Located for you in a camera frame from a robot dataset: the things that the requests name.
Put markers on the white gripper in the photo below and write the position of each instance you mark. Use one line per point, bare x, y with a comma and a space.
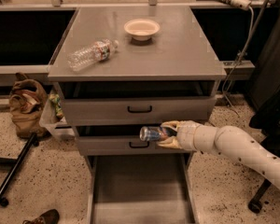
188, 135

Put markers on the blue silver redbull can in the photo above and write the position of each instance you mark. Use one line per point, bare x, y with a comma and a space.
154, 133

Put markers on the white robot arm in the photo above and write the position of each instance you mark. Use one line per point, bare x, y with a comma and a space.
228, 141

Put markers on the grey drawer cabinet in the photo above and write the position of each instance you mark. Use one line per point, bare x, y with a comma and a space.
120, 69

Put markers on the middle grey drawer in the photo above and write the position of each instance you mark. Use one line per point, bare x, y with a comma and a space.
101, 140

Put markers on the grey drawer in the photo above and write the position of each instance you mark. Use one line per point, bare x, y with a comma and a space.
134, 102
141, 189
101, 140

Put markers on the bottom grey drawer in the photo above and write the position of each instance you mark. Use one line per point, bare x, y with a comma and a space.
141, 189

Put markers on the top grey drawer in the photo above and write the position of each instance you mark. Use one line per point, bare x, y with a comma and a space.
134, 102

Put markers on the black office chair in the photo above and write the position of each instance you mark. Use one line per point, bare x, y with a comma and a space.
267, 118

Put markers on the white paper bowl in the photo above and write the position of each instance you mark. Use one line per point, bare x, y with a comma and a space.
141, 29

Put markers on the clear plastic water bottle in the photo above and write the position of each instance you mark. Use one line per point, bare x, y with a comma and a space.
99, 51

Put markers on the clear plastic bin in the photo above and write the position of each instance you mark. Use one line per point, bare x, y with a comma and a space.
58, 128

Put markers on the green snack packet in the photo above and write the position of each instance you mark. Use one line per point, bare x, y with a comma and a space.
55, 100

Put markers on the black metal stand leg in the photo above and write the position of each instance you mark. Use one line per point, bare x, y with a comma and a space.
14, 166

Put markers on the brown shoe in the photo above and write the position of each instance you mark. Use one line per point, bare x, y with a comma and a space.
50, 217

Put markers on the brown canvas bag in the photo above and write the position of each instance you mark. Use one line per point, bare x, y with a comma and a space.
27, 100

